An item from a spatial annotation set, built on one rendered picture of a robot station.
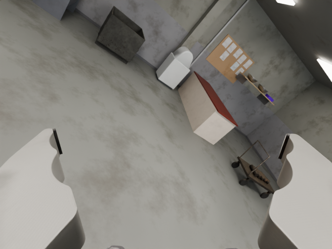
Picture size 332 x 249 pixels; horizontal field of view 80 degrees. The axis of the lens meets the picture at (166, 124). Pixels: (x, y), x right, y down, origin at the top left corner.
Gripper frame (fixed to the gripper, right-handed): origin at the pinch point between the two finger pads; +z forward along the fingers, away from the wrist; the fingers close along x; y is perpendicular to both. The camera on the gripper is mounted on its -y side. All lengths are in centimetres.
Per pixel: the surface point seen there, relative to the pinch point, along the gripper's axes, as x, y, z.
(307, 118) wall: 534, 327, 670
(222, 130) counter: 149, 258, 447
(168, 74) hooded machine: 4, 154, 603
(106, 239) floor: -52, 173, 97
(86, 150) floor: -94, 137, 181
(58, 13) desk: -240, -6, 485
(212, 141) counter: 129, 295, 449
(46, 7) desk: -261, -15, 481
